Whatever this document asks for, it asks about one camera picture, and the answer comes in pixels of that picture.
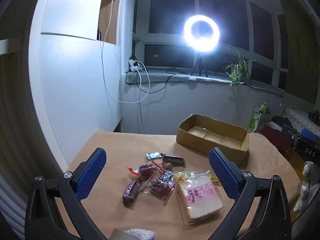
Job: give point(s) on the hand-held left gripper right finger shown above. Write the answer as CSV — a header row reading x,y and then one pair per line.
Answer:
x,y
222,172

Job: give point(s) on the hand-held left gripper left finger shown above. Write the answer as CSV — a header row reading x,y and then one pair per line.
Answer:
x,y
92,175

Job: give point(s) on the bread slice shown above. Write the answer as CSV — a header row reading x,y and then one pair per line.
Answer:
x,y
200,197

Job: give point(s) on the brown chocolate bar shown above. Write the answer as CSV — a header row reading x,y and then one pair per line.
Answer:
x,y
172,158
131,192

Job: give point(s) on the cardboard box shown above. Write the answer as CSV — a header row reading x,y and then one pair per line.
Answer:
x,y
190,137

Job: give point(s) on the yellow foil candy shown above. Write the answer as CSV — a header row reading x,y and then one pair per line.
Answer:
x,y
216,180

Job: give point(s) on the beige table blanket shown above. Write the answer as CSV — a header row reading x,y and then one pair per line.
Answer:
x,y
112,150

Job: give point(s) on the clear packet of red dates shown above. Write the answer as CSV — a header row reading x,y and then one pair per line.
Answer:
x,y
145,170
160,187

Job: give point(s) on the round brown candy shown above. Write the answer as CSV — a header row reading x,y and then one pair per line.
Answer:
x,y
167,165

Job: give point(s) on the small green foil packet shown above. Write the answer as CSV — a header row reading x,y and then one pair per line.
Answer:
x,y
152,155

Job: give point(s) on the dark red box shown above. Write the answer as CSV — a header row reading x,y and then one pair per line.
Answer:
x,y
275,137

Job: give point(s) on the green snack bag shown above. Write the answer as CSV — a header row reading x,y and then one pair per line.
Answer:
x,y
256,117

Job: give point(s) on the white fluffy towel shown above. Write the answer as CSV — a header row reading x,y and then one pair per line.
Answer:
x,y
140,233

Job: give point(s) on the white plush toy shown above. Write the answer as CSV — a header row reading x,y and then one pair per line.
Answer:
x,y
305,187

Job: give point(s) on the black equipment case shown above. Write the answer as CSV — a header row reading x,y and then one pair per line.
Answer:
x,y
307,150

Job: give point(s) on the white lace cloth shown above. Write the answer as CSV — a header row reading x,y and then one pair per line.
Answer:
x,y
297,116

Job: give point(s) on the blue pouch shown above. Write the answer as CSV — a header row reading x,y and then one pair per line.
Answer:
x,y
311,135

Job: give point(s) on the white cabinet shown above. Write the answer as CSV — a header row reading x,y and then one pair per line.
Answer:
x,y
75,80

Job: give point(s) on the potted spider plant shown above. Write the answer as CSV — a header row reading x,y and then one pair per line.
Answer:
x,y
237,66

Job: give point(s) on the black tripod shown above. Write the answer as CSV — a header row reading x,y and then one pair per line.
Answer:
x,y
200,62

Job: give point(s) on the white power strip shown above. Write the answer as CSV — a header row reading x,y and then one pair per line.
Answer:
x,y
133,65

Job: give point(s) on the small black device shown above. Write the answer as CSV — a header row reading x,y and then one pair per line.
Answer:
x,y
99,35

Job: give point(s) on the dark curtain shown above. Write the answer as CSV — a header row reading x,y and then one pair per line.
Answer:
x,y
300,55

